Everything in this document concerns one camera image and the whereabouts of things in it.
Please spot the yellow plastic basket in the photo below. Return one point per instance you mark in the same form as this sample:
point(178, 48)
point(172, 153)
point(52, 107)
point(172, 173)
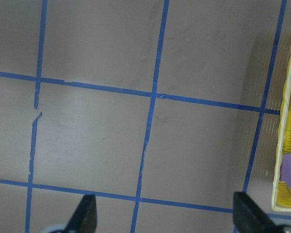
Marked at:
point(281, 193)

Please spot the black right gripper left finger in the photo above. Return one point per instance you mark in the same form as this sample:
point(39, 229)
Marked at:
point(84, 219)

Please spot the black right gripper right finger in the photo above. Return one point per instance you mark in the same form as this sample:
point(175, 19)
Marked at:
point(249, 218)

